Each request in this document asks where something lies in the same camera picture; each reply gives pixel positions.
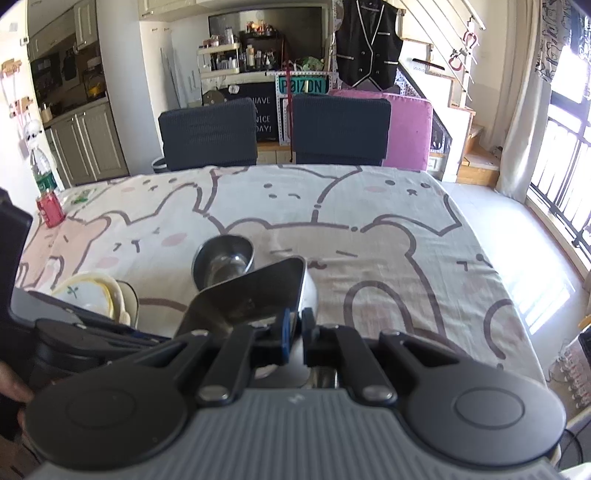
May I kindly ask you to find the square steel tray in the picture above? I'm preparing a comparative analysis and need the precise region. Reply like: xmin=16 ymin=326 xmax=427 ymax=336
xmin=173 ymin=256 xmax=320 ymax=370

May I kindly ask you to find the white yellow-rimmed bowl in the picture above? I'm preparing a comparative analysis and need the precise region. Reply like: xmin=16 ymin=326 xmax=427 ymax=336
xmin=51 ymin=272 xmax=124 ymax=321

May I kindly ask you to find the round steel bowl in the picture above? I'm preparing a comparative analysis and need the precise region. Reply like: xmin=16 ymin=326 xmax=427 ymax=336
xmin=191 ymin=234 xmax=254 ymax=291

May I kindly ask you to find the cream ceramic bowl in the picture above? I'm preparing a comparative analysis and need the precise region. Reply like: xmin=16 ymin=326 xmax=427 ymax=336
xmin=117 ymin=280 xmax=139 ymax=328

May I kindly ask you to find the person's hand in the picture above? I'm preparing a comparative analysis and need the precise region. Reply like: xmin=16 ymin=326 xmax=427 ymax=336
xmin=0 ymin=361 xmax=34 ymax=431

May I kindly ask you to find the cartoon bear tablecloth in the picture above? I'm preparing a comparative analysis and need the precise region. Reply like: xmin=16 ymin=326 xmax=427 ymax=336
xmin=13 ymin=163 xmax=548 ymax=384

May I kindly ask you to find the red soda can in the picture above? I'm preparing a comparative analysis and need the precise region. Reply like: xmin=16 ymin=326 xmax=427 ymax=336
xmin=36 ymin=190 xmax=65 ymax=228

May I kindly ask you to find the green white packet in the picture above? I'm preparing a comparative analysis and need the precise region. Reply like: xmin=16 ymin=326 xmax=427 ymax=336
xmin=70 ymin=188 xmax=96 ymax=205

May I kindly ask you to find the clear plastic water bottle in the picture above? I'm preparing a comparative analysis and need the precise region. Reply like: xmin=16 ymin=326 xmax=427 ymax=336
xmin=30 ymin=147 xmax=57 ymax=194

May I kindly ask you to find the right dark blue chair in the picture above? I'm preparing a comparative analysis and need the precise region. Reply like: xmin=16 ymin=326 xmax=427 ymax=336
xmin=291 ymin=94 xmax=391 ymax=166

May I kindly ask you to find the dark blue chair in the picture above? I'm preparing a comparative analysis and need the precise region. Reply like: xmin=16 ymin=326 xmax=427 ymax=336
xmin=158 ymin=98 xmax=257 ymax=171
xmin=291 ymin=94 xmax=391 ymax=166

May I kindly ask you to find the grey kitchen cabinet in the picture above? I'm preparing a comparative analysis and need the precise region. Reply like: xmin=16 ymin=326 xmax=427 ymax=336
xmin=45 ymin=97 xmax=129 ymax=188

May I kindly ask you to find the left dark blue chair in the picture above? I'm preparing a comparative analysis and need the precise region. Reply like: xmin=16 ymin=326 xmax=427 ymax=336
xmin=158 ymin=98 xmax=257 ymax=171

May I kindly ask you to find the pink cushion chair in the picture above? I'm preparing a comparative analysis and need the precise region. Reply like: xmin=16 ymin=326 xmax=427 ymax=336
xmin=329 ymin=89 xmax=433 ymax=171

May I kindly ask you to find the teal poizon sign box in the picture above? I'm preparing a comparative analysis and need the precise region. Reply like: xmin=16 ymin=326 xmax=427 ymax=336
xmin=274 ymin=71 xmax=331 ymax=98

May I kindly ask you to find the white shelf rack with bottles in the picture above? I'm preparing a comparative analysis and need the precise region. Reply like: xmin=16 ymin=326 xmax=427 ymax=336
xmin=197 ymin=27 xmax=242 ymax=79

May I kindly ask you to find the black vest on hanger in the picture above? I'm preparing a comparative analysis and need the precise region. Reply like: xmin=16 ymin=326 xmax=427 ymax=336
xmin=335 ymin=0 xmax=404 ymax=91

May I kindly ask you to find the beige window curtain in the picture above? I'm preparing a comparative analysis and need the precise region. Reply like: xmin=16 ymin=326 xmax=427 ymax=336
xmin=491 ymin=1 xmax=551 ymax=203

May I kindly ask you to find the wooden staircase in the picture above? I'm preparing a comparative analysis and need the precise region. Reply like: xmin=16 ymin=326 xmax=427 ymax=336
xmin=394 ymin=0 xmax=508 ymax=187

